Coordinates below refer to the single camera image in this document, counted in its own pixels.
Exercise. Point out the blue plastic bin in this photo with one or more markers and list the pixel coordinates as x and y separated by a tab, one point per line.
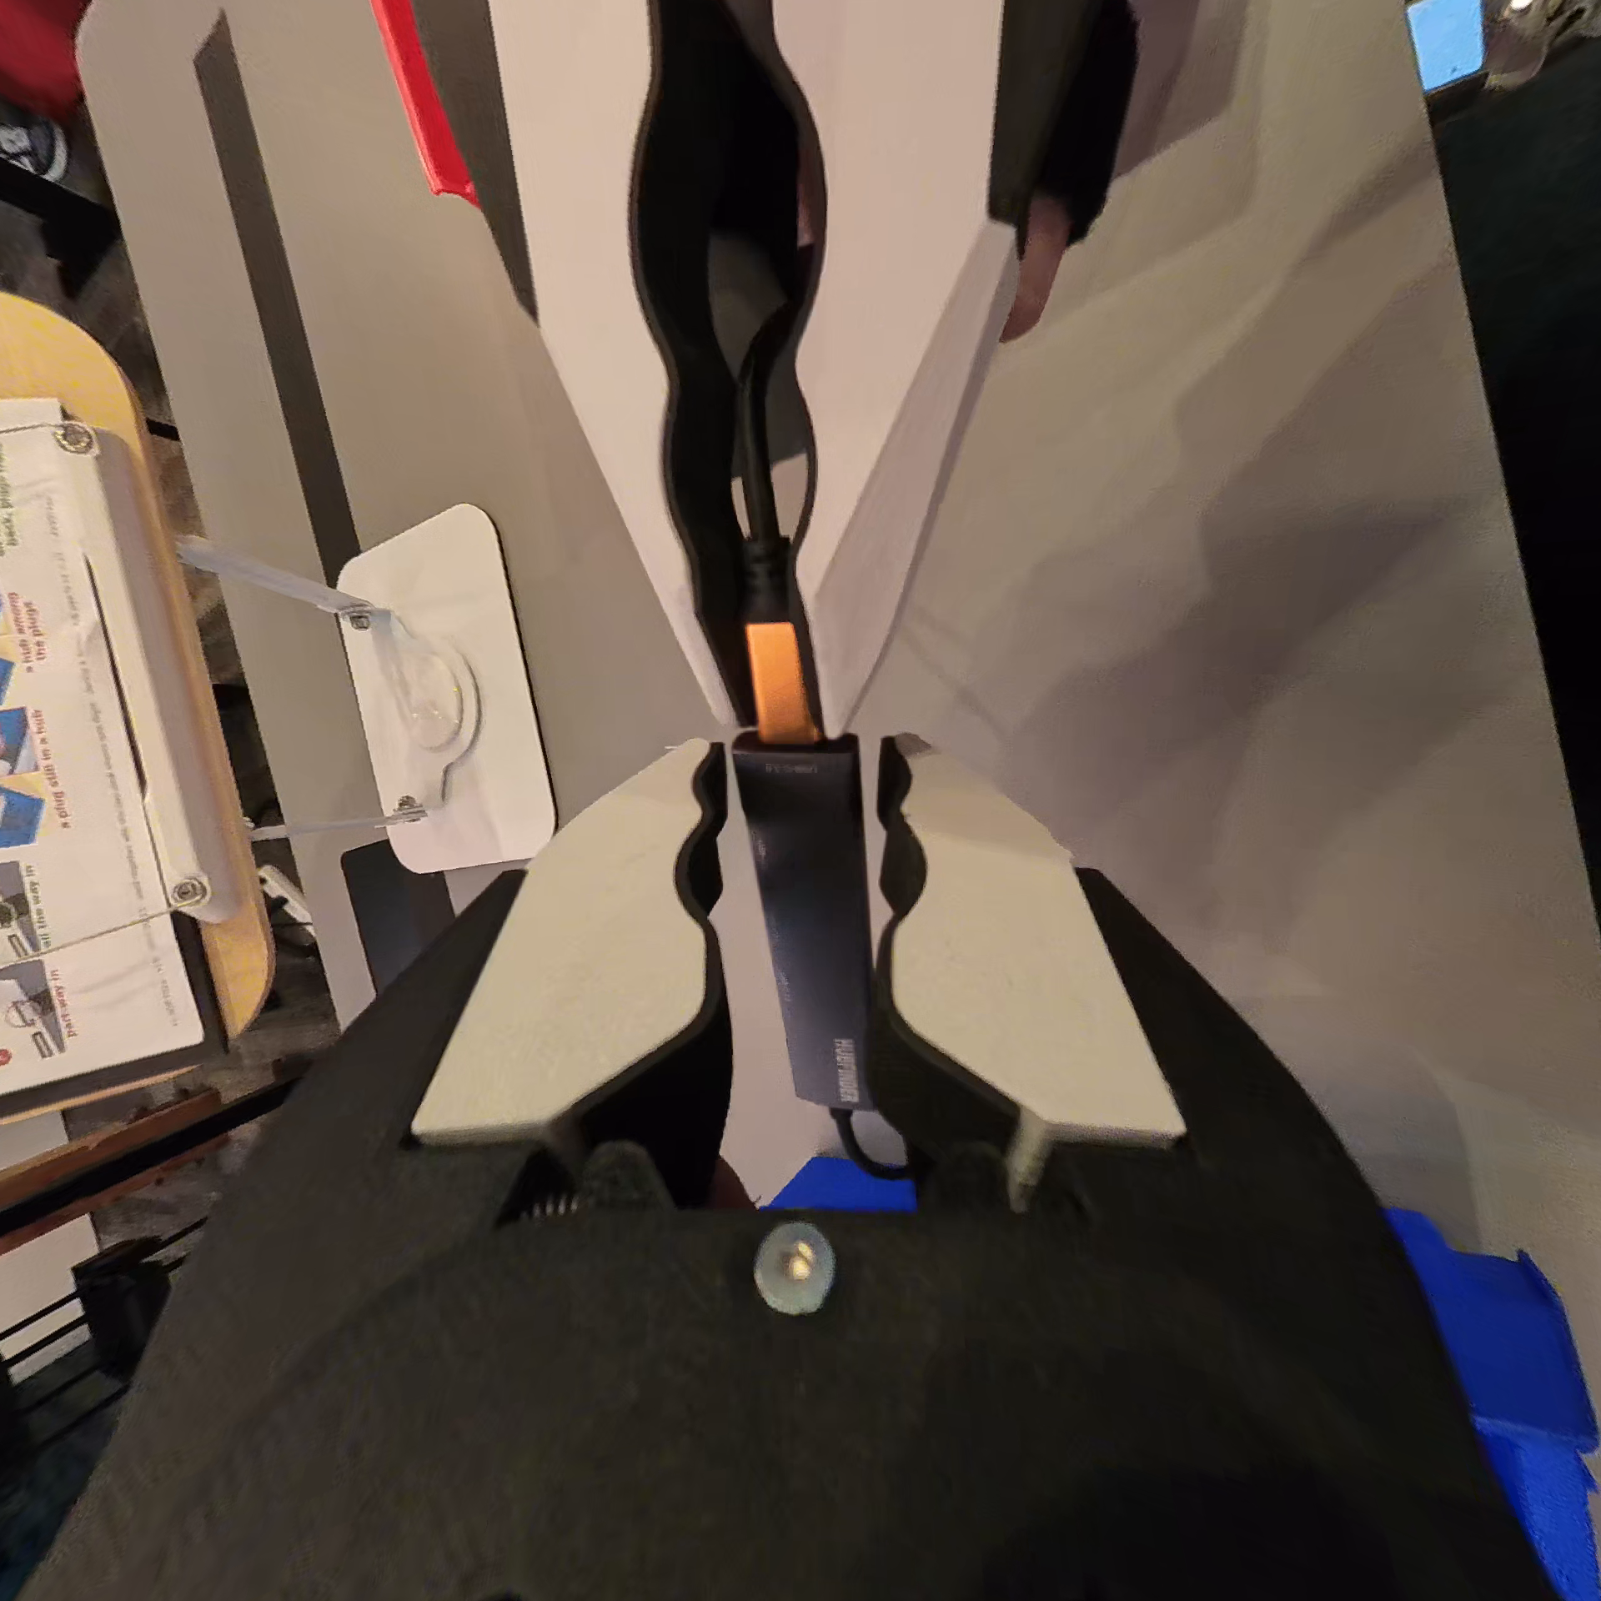
1503	1352

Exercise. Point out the wooden display board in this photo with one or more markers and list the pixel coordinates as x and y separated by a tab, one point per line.
78	352

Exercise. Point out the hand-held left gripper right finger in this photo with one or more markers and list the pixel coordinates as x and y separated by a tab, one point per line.
1027	977

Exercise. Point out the printed instruction sheet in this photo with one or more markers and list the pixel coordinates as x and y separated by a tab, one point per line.
102	752

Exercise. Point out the red plastic bin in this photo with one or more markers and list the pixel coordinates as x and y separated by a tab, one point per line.
415	77

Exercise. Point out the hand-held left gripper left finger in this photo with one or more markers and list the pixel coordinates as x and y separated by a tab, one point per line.
577	977

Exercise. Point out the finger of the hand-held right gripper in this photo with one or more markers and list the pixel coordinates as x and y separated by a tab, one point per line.
914	251
590	251

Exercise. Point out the white stand base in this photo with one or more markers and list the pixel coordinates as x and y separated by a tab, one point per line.
489	626

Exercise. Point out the dark USB hub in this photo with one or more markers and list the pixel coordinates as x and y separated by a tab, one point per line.
802	927

